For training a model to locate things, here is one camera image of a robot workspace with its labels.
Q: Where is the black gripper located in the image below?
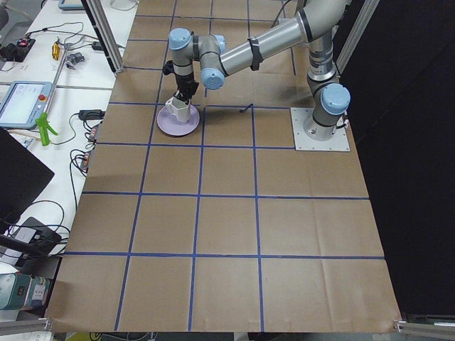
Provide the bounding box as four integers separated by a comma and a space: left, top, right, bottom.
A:
173, 74, 199, 105

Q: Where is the white faceted cup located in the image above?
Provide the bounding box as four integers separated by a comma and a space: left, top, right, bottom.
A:
165, 97, 191, 123

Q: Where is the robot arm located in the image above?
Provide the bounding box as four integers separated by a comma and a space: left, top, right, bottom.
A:
157, 1, 348, 136

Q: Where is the lavender plate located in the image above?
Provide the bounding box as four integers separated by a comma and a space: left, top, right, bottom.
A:
157, 105, 200, 137

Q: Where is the yellow tool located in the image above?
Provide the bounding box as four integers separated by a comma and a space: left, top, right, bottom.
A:
51, 42, 60, 60

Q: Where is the brown paper table cover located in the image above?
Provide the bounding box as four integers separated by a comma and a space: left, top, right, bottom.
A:
47, 1, 400, 332

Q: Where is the green plastic clamp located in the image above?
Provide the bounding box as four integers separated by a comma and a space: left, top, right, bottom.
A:
36, 112, 58, 146

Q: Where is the teach pendant tablet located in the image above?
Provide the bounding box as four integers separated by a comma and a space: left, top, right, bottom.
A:
1, 81, 52, 129

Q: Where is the black monitor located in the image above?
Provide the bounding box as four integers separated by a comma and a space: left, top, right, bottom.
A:
1, 129, 54, 232

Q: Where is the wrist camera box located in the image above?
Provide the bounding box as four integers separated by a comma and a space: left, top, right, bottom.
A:
162, 60, 175, 76

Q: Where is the black cable bundle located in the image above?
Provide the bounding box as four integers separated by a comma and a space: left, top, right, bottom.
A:
67, 108, 106, 178

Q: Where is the aluminium frame post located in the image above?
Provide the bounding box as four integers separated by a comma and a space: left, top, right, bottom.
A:
81, 0, 124, 75

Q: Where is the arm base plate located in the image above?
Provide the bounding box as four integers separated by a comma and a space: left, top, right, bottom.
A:
290, 107, 350, 152

